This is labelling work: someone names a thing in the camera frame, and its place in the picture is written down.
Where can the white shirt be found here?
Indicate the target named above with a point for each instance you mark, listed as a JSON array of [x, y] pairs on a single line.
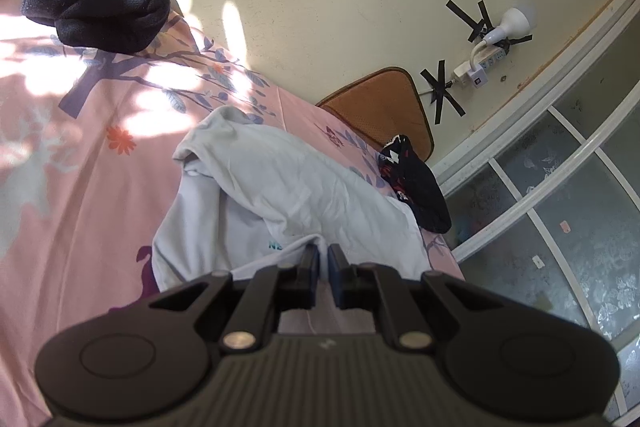
[[280, 187]]

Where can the white plug adapter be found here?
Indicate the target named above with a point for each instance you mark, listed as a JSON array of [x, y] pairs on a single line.
[[477, 78]]

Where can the small pink sticker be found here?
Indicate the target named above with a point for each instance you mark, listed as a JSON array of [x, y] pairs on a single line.
[[565, 227]]

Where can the pink printed bed sheet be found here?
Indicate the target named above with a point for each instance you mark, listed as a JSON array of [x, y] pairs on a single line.
[[75, 207]]

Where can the white power strip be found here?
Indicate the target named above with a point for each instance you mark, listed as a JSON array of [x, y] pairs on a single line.
[[492, 57]]

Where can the dark fleece garment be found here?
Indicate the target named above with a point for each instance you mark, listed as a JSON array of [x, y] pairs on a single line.
[[95, 2]]

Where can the black red patterned garment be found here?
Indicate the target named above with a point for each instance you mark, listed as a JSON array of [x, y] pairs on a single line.
[[425, 192]]

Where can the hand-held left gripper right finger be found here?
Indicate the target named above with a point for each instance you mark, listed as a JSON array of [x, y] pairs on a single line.
[[339, 279]]

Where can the orange mesh cushion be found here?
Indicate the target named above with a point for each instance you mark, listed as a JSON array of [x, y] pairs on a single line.
[[380, 112]]

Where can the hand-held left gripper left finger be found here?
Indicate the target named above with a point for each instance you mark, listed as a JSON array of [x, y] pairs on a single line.
[[309, 277]]

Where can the white gooseneck lamp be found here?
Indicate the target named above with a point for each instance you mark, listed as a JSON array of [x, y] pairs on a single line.
[[512, 23]]

